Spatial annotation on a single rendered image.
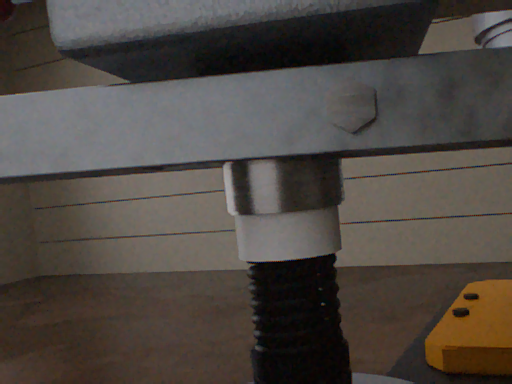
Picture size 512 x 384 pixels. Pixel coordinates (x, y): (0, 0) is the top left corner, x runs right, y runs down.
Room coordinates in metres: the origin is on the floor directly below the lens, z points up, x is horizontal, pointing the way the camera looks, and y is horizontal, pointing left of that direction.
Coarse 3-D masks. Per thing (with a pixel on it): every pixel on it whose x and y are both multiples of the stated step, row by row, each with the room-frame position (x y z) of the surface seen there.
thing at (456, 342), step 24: (480, 288) 1.16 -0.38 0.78; (504, 288) 1.14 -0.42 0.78; (456, 312) 0.96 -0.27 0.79; (480, 312) 0.97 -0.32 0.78; (504, 312) 0.96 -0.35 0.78; (432, 336) 0.86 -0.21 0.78; (456, 336) 0.85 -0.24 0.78; (480, 336) 0.83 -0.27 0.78; (504, 336) 0.82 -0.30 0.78; (432, 360) 0.83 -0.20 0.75; (456, 360) 0.80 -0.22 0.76; (480, 360) 0.78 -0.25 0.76; (504, 360) 0.77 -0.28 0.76
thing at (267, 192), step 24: (240, 168) 0.37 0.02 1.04; (264, 168) 0.36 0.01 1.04; (288, 168) 0.36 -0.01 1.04; (312, 168) 0.36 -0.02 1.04; (336, 168) 0.38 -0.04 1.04; (240, 192) 0.37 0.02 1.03; (264, 192) 0.36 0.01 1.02; (288, 192) 0.36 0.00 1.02; (312, 192) 0.36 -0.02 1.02; (336, 192) 0.38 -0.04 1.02
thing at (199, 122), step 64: (320, 64) 0.33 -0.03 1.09; (384, 64) 0.33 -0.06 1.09; (448, 64) 0.32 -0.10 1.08; (0, 128) 0.36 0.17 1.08; (64, 128) 0.36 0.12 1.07; (128, 128) 0.35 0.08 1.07; (192, 128) 0.34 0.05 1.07; (256, 128) 0.34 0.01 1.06; (320, 128) 0.33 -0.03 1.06; (384, 128) 0.33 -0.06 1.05; (448, 128) 0.32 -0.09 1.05
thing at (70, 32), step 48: (48, 0) 0.31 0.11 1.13; (96, 0) 0.30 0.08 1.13; (144, 0) 0.30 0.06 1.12; (192, 0) 0.29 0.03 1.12; (240, 0) 0.29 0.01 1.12; (288, 0) 0.29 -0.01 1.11; (336, 0) 0.28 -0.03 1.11; (384, 0) 0.28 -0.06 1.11; (432, 0) 0.28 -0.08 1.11; (96, 48) 0.31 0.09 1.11; (144, 48) 0.31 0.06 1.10; (192, 48) 0.32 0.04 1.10; (240, 48) 0.33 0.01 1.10; (288, 48) 0.34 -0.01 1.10; (336, 48) 0.35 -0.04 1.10; (384, 48) 0.36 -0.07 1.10
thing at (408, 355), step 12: (444, 312) 1.16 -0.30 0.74; (432, 324) 1.08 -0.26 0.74; (420, 336) 1.00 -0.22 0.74; (408, 348) 0.94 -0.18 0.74; (420, 348) 0.94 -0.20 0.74; (396, 360) 0.89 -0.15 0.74; (408, 360) 0.88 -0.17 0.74; (420, 360) 0.87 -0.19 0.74; (396, 372) 0.83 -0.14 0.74; (408, 372) 0.83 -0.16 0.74; (420, 372) 0.82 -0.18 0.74; (432, 372) 0.82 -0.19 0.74; (444, 372) 0.81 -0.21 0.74
